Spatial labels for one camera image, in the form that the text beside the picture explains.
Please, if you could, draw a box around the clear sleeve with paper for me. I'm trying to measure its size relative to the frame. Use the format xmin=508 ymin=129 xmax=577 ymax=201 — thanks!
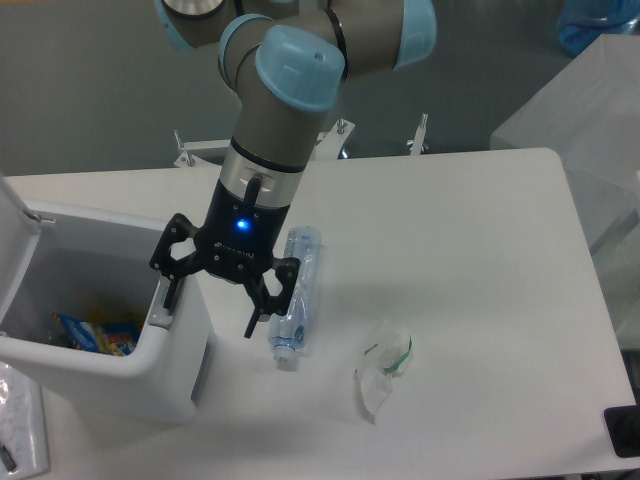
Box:
xmin=1 ymin=363 xmax=50 ymax=479

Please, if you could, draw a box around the crumpled white plastic wrapper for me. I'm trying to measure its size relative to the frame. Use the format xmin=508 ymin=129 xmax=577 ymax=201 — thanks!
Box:
xmin=354 ymin=322 xmax=413 ymax=422

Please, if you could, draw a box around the crushed clear plastic bottle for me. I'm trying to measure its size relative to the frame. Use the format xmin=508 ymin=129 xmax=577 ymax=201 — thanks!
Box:
xmin=268 ymin=226 xmax=321 ymax=371

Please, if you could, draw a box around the colourful trash inside can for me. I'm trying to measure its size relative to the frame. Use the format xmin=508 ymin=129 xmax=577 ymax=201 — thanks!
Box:
xmin=51 ymin=312 xmax=141 ymax=357

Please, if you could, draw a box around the white plastic trash can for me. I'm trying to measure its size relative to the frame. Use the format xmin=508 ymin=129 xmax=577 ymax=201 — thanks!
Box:
xmin=1 ymin=184 xmax=213 ymax=423

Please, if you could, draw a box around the black device at edge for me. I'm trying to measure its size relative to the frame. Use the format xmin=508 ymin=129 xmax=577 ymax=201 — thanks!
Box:
xmin=604 ymin=405 xmax=639 ymax=458

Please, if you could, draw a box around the blue plastic bag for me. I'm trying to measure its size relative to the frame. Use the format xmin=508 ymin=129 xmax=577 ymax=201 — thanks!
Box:
xmin=556 ymin=0 xmax=639 ymax=57

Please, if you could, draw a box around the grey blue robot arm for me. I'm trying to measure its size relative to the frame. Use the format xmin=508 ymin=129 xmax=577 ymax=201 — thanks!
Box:
xmin=150 ymin=0 xmax=437 ymax=323

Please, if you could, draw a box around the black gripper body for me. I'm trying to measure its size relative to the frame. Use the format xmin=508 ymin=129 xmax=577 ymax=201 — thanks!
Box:
xmin=194 ymin=178 xmax=293 ymax=284

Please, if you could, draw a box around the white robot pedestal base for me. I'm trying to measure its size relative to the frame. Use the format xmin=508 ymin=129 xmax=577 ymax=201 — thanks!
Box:
xmin=173 ymin=113 xmax=430 ymax=168

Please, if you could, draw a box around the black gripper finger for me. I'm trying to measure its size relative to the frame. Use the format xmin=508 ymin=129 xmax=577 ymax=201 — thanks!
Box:
xmin=150 ymin=213 xmax=206 ymax=308
xmin=242 ymin=257 xmax=301 ymax=338

